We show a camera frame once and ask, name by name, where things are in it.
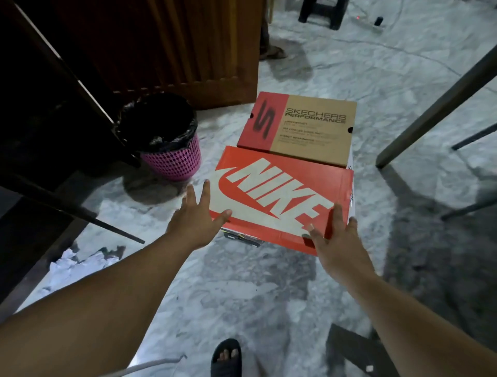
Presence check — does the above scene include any white paper pile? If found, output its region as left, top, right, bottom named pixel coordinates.
left=40, top=248, right=122, bottom=294

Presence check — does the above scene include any red and tan shoe box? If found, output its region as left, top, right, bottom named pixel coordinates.
left=237, top=91, right=358, bottom=168

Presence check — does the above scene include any person's right hand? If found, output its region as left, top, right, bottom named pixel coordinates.
left=301, top=203, right=377, bottom=291

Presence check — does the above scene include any person's left hand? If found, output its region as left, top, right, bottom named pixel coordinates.
left=165, top=178, right=233, bottom=253

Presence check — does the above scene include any dark wooden cabinet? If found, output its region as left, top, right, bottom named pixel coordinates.
left=0, top=0, right=147, bottom=323

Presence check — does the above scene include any pink plastic waste basket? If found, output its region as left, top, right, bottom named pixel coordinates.
left=139, top=134, right=202, bottom=182

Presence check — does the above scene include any person's right forearm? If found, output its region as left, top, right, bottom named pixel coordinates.
left=345, top=270, right=497, bottom=377

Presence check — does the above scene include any black plastic stool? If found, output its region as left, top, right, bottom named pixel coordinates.
left=298, top=0, right=349, bottom=31

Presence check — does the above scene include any brown slatted wooden door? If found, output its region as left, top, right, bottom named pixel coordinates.
left=15, top=0, right=265, bottom=111

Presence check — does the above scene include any white power strip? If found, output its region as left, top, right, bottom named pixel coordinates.
left=351, top=13, right=383, bottom=30

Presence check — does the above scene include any red and white shoe box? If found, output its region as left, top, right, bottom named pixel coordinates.
left=208, top=146, right=356, bottom=257

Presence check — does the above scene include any black slide sandal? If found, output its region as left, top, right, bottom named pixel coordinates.
left=211, top=338, right=242, bottom=377

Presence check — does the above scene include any black metal chair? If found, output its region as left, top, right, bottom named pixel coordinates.
left=441, top=122, right=497, bottom=222

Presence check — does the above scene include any white cord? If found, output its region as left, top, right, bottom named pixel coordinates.
left=99, top=354, right=188, bottom=377

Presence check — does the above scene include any black trash bag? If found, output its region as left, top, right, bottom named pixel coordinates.
left=113, top=92, right=199, bottom=154

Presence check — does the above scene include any person's left forearm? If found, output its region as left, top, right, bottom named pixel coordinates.
left=0, top=233, right=195, bottom=377

